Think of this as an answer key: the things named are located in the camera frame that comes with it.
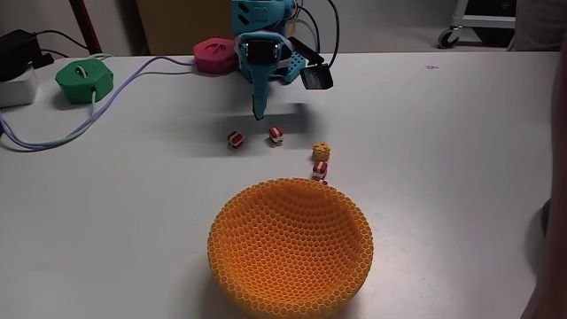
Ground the yellow brick cube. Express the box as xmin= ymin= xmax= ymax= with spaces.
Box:
xmin=312 ymin=141 xmax=331 ymax=162

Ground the yellow honeycomb basket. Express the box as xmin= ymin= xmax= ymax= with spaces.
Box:
xmin=206 ymin=177 xmax=375 ymax=319

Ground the pink round puck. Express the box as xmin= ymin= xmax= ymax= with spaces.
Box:
xmin=193 ymin=37 xmax=238 ymax=75

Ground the green round puck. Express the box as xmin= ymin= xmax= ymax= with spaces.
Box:
xmin=54 ymin=58 xmax=115 ymax=105

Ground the red pole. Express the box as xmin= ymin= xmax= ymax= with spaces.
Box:
xmin=67 ymin=0 xmax=105 ymax=56

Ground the white box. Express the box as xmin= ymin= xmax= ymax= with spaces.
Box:
xmin=0 ymin=65 xmax=39 ymax=109

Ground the black power adapter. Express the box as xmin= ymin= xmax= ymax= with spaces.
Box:
xmin=0 ymin=28 xmax=55 ymax=83

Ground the person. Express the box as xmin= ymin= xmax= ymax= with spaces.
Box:
xmin=518 ymin=37 xmax=567 ymax=319

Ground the black camera box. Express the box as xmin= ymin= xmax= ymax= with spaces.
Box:
xmin=299 ymin=63 xmax=335 ymax=91

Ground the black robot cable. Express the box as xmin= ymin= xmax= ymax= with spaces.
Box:
xmin=326 ymin=0 xmax=341 ymax=68

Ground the purple cable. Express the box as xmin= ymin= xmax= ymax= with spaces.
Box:
xmin=0 ymin=55 xmax=197 ymax=152

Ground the light green cable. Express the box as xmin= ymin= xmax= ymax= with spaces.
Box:
xmin=0 ymin=52 xmax=114 ymax=150

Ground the black adapter cable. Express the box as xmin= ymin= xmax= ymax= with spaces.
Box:
xmin=34 ymin=29 xmax=90 ymax=51

